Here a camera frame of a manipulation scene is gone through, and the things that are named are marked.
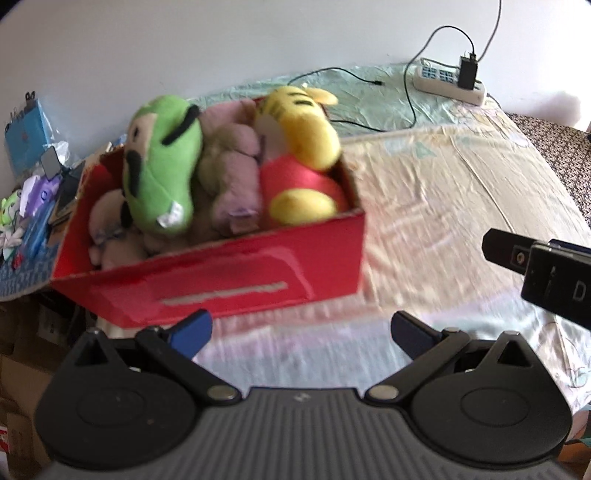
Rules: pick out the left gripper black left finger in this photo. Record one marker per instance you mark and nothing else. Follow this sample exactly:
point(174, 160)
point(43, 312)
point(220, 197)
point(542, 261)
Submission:
point(170, 352)

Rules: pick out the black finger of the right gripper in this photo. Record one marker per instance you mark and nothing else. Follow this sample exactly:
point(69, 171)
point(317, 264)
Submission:
point(569, 246)
point(508, 250)

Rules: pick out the white plush lamb toy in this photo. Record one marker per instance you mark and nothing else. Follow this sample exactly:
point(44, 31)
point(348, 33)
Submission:
point(116, 241)

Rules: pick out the red cardboard storage box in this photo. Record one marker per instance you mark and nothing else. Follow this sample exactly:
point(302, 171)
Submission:
point(272, 267)

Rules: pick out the pink plush bear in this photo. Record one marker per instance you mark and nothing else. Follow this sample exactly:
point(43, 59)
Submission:
point(228, 167)

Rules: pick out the yellow tiger plush toy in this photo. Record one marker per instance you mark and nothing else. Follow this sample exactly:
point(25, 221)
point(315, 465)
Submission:
point(299, 149)

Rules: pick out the pastel patterned bed sheet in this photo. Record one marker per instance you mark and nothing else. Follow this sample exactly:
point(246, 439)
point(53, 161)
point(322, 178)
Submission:
point(434, 175)

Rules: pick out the stack of books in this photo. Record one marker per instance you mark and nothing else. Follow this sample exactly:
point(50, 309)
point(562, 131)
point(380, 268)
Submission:
point(57, 223)

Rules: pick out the black charger plug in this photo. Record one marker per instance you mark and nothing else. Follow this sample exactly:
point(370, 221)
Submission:
point(468, 68)

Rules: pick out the white power strip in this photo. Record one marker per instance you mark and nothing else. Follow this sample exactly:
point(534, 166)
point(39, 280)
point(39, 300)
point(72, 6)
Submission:
point(444, 82)

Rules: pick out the green frog plush toy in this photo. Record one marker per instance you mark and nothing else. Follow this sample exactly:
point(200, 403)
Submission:
point(10, 208)

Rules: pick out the small black mirror stand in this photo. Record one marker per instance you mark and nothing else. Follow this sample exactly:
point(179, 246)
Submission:
point(51, 164)

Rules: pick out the blue notebook in plastic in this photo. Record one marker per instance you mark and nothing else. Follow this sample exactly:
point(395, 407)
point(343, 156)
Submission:
point(27, 135)

